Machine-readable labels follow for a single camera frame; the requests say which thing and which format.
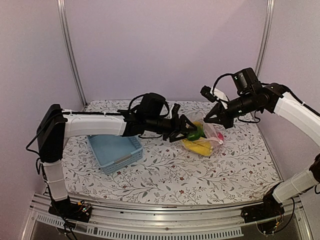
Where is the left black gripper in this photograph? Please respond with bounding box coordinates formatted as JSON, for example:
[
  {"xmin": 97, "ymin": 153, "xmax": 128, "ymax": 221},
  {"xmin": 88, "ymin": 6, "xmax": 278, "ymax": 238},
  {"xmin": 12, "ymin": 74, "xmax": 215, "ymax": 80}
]
[{"xmin": 145, "ymin": 112, "xmax": 198, "ymax": 143}]

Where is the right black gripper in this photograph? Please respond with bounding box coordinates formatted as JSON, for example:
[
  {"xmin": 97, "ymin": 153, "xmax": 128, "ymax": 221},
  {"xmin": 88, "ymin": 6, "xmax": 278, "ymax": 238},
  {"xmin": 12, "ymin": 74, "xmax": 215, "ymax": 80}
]
[{"xmin": 203, "ymin": 91, "xmax": 257, "ymax": 129}]

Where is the green orange toy mango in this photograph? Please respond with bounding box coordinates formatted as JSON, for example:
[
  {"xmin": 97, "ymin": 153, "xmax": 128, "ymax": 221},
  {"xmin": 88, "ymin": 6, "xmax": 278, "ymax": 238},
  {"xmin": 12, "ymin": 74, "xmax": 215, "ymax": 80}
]
[{"xmin": 186, "ymin": 125, "xmax": 206, "ymax": 141}]

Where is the red toy apple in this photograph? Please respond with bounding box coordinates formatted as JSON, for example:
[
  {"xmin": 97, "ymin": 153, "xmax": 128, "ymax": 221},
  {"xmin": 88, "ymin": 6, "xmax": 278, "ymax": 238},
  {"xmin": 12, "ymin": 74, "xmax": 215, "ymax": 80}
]
[{"xmin": 217, "ymin": 132, "xmax": 224, "ymax": 141}]

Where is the clear zip top bag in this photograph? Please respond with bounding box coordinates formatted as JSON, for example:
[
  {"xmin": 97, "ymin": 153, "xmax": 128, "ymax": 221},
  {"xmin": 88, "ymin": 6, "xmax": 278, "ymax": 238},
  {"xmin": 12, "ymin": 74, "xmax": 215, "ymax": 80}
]
[{"xmin": 181, "ymin": 112, "xmax": 225, "ymax": 157}]

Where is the yellow toy banana bunch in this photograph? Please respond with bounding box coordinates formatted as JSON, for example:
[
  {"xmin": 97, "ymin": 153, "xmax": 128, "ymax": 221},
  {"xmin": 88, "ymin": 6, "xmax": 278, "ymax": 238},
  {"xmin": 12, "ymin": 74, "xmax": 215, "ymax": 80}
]
[{"xmin": 182, "ymin": 121, "xmax": 214, "ymax": 157}]

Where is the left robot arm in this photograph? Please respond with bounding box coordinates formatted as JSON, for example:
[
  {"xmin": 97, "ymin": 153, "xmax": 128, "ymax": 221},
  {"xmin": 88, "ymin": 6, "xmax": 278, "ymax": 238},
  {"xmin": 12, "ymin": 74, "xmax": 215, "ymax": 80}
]
[{"xmin": 35, "ymin": 92, "xmax": 197, "ymax": 217}]

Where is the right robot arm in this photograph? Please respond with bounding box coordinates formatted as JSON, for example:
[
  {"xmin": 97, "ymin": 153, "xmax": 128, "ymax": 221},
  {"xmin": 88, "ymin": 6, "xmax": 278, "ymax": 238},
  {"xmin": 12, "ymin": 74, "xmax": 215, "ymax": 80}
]
[{"xmin": 200, "ymin": 67, "xmax": 320, "ymax": 157}]

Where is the floral table cloth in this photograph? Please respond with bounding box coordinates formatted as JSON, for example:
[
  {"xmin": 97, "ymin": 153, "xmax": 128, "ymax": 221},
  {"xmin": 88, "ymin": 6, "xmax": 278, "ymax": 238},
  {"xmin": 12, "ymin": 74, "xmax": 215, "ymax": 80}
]
[{"xmin": 64, "ymin": 114, "xmax": 282, "ymax": 205}]

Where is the light blue plastic basket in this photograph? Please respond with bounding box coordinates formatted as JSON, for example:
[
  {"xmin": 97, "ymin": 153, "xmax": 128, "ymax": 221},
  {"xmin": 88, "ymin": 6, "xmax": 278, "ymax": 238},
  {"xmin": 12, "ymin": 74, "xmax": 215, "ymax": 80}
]
[{"xmin": 87, "ymin": 135, "xmax": 143, "ymax": 175}]

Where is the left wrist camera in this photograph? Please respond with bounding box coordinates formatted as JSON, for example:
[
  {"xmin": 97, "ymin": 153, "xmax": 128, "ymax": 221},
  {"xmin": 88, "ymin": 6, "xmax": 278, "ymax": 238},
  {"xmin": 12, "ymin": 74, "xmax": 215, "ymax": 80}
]
[{"xmin": 169, "ymin": 103, "xmax": 181, "ymax": 121}]

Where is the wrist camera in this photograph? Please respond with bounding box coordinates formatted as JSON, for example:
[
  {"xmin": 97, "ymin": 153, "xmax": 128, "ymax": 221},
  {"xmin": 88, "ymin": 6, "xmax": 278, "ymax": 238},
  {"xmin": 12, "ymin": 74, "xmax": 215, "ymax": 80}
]
[
  {"xmin": 200, "ymin": 85, "xmax": 229, "ymax": 103},
  {"xmin": 169, "ymin": 103, "xmax": 181, "ymax": 121}
]

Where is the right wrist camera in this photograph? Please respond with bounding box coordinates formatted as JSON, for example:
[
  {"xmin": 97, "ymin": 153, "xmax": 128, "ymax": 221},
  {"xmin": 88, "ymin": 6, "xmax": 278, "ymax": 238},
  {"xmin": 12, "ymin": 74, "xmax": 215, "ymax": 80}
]
[{"xmin": 200, "ymin": 85, "xmax": 229, "ymax": 103}]

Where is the front aluminium rail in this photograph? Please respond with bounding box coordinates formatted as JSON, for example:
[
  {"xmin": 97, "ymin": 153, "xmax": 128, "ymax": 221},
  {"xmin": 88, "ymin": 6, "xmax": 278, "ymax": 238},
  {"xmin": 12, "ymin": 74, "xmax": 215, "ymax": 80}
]
[{"xmin": 21, "ymin": 193, "xmax": 315, "ymax": 240}]

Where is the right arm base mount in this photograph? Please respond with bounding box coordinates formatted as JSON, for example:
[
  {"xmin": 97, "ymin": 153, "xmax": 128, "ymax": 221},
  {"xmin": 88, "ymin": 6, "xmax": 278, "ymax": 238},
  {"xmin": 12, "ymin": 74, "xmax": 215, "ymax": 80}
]
[{"xmin": 240, "ymin": 187, "xmax": 285, "ymax": 235}]

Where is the right aluminium frame post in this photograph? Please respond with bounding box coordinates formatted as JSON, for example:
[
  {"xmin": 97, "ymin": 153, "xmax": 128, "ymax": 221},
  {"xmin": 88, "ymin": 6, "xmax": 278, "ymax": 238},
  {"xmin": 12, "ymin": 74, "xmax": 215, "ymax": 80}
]
[{"xmin": 255, "ymin": 0, "xmax": 275, "ymax": 76}]

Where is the aluminium frame post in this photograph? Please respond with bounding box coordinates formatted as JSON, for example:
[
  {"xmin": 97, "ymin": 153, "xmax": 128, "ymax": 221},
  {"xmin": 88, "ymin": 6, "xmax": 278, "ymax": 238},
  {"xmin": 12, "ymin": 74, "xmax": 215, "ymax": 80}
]
[
  {"xmin": 56, "ymin": 0, "xmax": 87, "ymax": 107},
  {"xmin": 255, "ymin": 0, "xmax": 275, "ymax": 76}
]

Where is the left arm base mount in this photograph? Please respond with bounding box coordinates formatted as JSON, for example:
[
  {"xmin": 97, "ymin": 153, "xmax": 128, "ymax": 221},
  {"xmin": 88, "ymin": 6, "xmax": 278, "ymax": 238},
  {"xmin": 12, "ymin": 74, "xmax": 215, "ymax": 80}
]
[{"xmin": 48, "ymin": 196, "xmax": 92, "ymax": 223}]

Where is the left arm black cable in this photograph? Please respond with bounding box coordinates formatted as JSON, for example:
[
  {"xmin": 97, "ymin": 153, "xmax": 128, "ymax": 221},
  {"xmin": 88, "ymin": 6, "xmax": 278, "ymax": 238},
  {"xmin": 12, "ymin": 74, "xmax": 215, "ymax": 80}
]
[{"xmin": 25, "ymin": 132, "xmax": 41, "ymax": 156}]

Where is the left aluminium frame post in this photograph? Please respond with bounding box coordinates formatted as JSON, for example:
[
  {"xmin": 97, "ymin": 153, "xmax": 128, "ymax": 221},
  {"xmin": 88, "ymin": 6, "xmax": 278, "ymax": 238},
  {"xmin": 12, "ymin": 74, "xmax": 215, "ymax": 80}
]
[{"xmin": 56, "ymin": 0, "xmax": 87, "ymax": 107}]

